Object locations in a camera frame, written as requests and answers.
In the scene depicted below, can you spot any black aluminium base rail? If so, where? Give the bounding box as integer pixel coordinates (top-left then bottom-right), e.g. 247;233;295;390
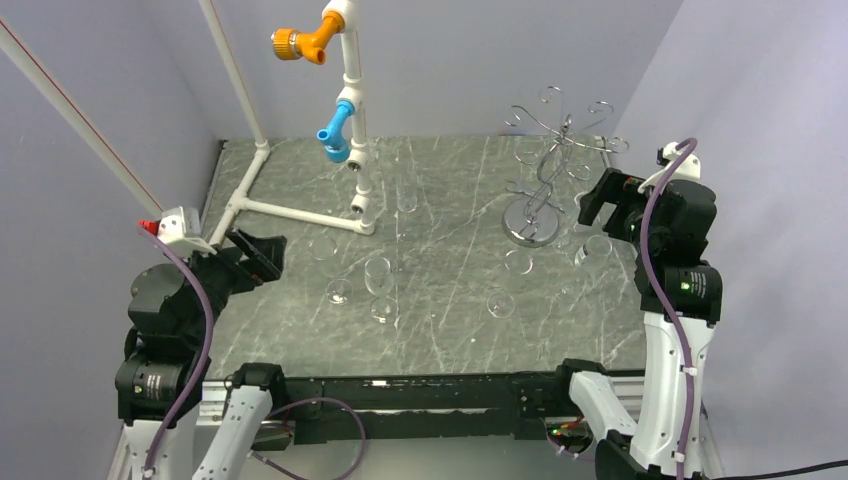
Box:
256;371;579;450

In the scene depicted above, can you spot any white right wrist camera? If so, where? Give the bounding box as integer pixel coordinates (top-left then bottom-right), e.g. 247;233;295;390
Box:
637;137;701;193

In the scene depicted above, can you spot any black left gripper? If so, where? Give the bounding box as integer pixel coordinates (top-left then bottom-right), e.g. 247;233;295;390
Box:
166;225;285;343

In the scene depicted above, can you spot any clear wine glass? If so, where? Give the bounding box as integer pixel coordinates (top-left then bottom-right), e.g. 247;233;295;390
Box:
364;257;398;324
486;249;534;319
572;192;612;272
309;235;353;305
395;154;418;213

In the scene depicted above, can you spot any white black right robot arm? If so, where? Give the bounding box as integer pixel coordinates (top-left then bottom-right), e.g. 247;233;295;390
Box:
550;168;723;479

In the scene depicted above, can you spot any chrome wine glass rack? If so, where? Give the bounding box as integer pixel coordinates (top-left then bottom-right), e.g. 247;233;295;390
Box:
501;85;629;249

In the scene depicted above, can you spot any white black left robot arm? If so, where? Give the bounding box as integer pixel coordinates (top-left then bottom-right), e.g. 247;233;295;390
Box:
115;227;291;479

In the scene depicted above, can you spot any orange pipe nozzle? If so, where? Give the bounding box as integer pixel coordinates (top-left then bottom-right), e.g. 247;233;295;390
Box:
271;11;346;65

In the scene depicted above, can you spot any blue pipe nozzle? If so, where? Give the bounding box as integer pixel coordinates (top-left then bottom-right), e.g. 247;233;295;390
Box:
316;100;355;163

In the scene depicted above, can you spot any white diagonal pole red stripe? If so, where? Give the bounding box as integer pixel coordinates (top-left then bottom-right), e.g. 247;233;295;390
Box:
1;16;163;217

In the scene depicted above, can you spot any white PVC pipe frame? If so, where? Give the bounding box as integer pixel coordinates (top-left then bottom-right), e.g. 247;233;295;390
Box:
199;1;376;244

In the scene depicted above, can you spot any clear wine glass back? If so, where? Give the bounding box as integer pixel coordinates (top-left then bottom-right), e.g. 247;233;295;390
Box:
395;154;418;213

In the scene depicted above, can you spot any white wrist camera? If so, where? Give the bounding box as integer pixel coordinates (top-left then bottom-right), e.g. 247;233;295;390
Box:
137;206;216;259
637;137;701;193

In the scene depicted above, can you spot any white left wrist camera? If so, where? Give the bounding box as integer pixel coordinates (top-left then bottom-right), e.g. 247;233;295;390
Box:
137;206;216;259

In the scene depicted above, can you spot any black cable bottom right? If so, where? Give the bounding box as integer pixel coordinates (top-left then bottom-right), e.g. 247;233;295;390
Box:
712;460;848;480

